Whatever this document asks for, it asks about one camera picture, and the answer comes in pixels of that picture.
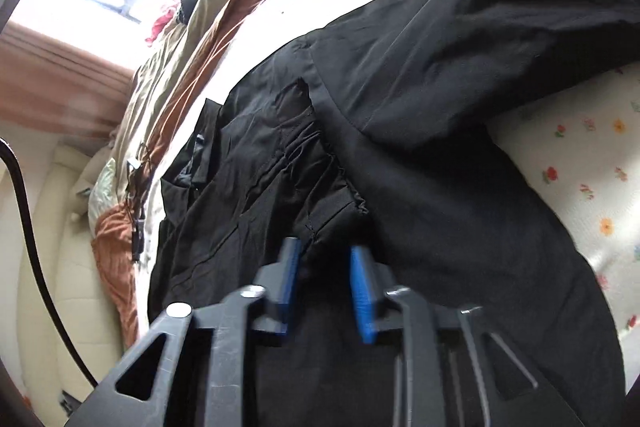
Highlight black jacket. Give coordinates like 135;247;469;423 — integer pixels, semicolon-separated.
147;0;640;427

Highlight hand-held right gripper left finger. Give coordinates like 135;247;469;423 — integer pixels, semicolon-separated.
64;238;304;427

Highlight pink cloth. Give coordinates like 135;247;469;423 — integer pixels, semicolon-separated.
144;0;185;48

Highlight thick black cable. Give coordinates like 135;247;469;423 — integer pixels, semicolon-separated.
0;137;100;392

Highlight cream padded headboard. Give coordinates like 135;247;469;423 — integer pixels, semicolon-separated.
0;139;128;410

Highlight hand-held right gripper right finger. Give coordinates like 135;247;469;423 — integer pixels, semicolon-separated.
349;245;585;427

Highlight white floral bed sheet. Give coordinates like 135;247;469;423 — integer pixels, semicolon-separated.
142;0;640;350

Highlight pale green pillow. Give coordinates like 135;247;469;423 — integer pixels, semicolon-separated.
88;157;119;235

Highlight brown curtain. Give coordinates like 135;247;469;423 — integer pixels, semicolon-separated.
0;21;135;145

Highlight brown and tan quilt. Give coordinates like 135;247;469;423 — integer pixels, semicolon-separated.
90;0;381;350

